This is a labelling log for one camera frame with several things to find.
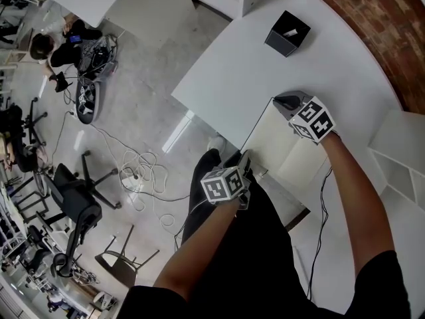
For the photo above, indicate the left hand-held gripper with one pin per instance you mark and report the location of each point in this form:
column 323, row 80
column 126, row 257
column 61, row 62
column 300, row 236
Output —
column 220, row 186

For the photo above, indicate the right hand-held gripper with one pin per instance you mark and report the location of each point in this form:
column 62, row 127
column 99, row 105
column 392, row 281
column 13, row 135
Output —
column 313, row 120

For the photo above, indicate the blue cover notebook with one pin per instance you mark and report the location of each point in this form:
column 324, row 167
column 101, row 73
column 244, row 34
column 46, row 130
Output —
column 275, row 145

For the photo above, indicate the person's left forearm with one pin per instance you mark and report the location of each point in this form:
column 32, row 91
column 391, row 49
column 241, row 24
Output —
column 199, row 244

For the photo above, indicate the person's right forearm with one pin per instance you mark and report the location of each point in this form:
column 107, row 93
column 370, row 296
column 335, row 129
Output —
column 358, row 204

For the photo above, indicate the person's white shoe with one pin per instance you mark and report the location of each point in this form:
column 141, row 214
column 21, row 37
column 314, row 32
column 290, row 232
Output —
column 216, row 142

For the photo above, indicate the black square pen holder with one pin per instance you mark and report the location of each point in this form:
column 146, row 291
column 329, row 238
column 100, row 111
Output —
column 282, row 42

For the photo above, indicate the white desk with hutch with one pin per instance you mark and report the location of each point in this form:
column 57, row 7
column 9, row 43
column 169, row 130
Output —
column 239, row 62

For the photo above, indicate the person's black clothing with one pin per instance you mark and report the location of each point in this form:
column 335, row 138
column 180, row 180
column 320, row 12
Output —
column 252, row 261

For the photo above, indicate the dark wooden chair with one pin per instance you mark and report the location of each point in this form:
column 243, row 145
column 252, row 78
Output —
column 123, row 271

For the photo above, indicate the open grey suitcase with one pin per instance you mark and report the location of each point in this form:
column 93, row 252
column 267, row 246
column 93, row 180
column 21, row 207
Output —
column 89, row 105

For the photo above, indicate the black office chair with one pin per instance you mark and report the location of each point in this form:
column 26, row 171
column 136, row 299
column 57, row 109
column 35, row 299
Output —
column 76, row 194
column 15, row 118

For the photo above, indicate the wooden stool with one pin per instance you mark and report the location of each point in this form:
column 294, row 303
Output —
column 16, row 56

